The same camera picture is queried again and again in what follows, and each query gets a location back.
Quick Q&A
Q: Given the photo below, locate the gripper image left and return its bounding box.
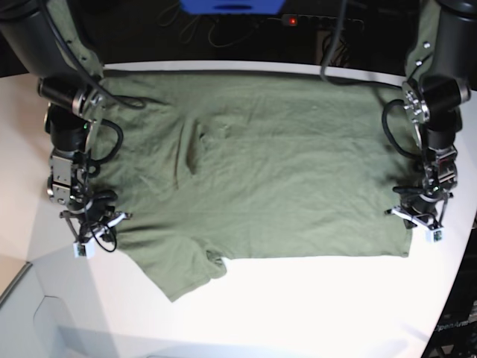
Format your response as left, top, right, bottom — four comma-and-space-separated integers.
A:
59, 190, 133, 242

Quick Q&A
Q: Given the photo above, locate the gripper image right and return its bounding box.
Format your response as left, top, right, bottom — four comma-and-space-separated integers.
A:
393, 186, 453, 227

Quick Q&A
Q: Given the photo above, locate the green t-shirt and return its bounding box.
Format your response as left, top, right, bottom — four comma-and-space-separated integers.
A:
44, 0, 440, 304

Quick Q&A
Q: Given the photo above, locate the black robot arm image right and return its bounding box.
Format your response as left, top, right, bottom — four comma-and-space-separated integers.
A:
381, 1, 476, 233

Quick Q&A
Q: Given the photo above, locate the grey panel at corner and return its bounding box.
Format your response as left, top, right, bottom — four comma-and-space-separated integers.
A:
1, 263, 71, 357

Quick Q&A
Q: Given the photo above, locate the black power strip red light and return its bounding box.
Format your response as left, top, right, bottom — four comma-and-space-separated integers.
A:
280, 13, 364, 31

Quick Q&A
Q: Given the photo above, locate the blue box at top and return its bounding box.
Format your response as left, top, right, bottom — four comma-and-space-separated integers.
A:
180, 0, 285, 15

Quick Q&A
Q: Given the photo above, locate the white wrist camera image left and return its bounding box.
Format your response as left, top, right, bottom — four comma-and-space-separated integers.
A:
73, 212, 127, 259

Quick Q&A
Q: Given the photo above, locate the black cable image left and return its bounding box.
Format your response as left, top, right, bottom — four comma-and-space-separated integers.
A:
87, 119, 124, 178

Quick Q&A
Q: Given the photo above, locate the black cable image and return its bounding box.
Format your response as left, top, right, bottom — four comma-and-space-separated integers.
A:
87, 119, 124, 178
381, 98, 421, 161

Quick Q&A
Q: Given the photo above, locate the black cable image right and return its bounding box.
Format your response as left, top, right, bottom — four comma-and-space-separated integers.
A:
381, 98, 421, 161

